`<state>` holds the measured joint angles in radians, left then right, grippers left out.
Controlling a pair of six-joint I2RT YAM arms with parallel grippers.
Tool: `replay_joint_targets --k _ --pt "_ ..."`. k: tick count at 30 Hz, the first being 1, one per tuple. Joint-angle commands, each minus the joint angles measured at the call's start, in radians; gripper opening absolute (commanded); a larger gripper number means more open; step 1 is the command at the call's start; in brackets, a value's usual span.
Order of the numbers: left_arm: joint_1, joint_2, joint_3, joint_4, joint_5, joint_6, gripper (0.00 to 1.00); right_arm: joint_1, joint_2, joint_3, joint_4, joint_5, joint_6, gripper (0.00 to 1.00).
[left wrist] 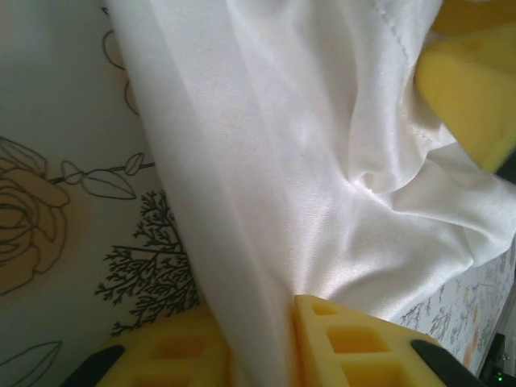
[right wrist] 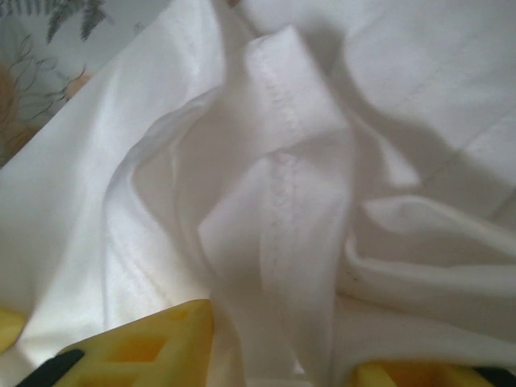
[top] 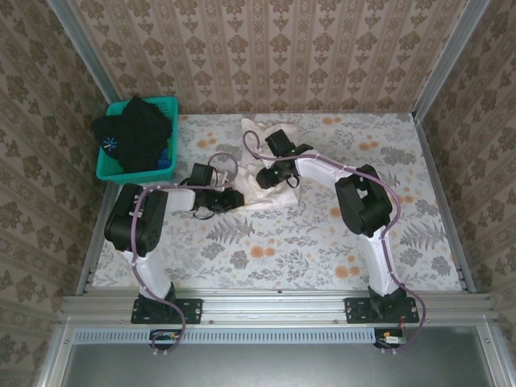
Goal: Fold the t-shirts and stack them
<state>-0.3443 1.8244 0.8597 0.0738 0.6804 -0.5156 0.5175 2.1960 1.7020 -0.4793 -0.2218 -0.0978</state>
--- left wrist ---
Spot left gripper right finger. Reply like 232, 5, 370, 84
293, 293, 483, 387

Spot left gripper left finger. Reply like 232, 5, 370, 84
76, 308, 233, 387

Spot white t-shirt with red print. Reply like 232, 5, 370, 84
100, 0, 516, 387

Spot floral tablecloth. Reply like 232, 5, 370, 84
0, 0, 516, 387

